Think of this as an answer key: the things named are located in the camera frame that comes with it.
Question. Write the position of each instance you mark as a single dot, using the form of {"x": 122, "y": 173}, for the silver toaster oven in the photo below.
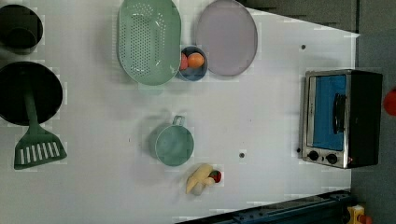
{"x": 342, "y": 116}

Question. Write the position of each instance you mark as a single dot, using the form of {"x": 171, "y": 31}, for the small blue bowl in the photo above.
{"x": 193, "y": 74}

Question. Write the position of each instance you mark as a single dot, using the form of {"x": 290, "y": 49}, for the green measuring cup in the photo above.
{"x": 171, "y": 143}

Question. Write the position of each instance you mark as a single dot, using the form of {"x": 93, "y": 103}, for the red toy fruit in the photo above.
{"x": 184, "y": 62}

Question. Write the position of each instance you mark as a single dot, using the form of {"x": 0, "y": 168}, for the orange toy fruit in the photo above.
{"x": 196, "y": 60}

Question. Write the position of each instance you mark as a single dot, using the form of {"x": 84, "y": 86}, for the toy banana fruit pile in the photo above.
{"x": 204, "y": 176}

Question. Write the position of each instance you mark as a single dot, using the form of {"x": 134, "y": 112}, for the lavender round plate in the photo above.
{"x": 227, "y": 34}

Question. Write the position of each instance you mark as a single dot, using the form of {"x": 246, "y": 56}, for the green oval colander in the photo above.
{"x": 149, "y": 39}

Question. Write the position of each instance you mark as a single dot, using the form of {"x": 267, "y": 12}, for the black round pan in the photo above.
{"x": 45, "y": 86}

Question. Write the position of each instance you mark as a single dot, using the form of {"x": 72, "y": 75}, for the green slotted spatula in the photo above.
{"x": 37, "y": 146}

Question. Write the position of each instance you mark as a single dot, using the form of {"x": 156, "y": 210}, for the red round object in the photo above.
{"x": 389, "y": 103}

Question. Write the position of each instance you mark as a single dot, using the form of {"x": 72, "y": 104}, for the black cylindrical cup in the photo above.
{"x": 20, "y": 29}

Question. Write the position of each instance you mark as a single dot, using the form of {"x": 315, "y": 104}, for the blue metal frame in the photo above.
{"x": 326, "y": 208}

